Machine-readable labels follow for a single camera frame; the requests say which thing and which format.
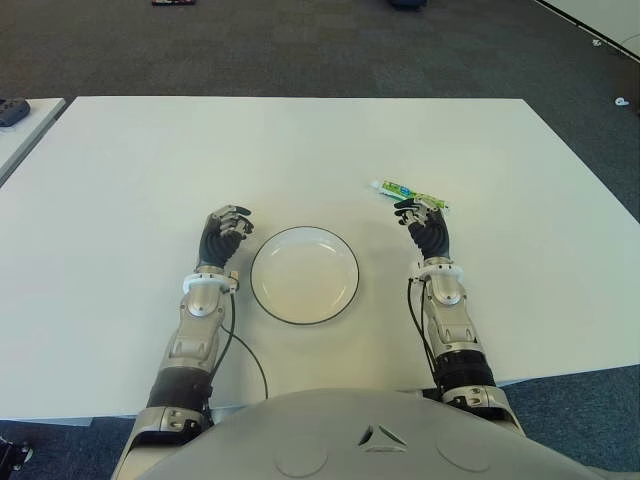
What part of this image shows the robot left hand black silver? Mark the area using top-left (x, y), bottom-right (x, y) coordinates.
top-left (198, 203), bottom-right (255, 271)

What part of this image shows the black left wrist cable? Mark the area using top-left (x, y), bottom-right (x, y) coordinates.
top-left (217, 287), bottom-right (270, 401)

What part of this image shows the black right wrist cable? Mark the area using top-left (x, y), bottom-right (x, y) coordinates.
top-left (406, 276), bottom-right (442, 392)

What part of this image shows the robot right hand black silver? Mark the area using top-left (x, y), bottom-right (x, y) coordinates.
top-left (392, 198), bottom-right (455, 264)

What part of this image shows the dark grey handheld device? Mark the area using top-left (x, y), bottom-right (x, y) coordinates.
top-left (0, 98), bottom-right (31, 127)

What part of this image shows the grey robot torso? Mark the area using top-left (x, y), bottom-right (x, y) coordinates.
top-left (112, 387), bottom-right (640, 480)

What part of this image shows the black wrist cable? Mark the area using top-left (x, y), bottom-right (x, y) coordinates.
top-left (217, 287), bottom-right (270, 401)
top-left (406, 276), bottom-right (442, 392)

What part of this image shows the green white toothpaste tube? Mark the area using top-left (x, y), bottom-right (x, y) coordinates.
top-left (369, 178), bottom-right (453, 214)

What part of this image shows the white plate black rim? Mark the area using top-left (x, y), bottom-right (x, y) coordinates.
top-left (249, 226), bottom-right (361, 329)

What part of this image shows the black wheeled base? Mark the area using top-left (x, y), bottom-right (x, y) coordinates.
top-left (0, 435), bottom-right (35, 471)

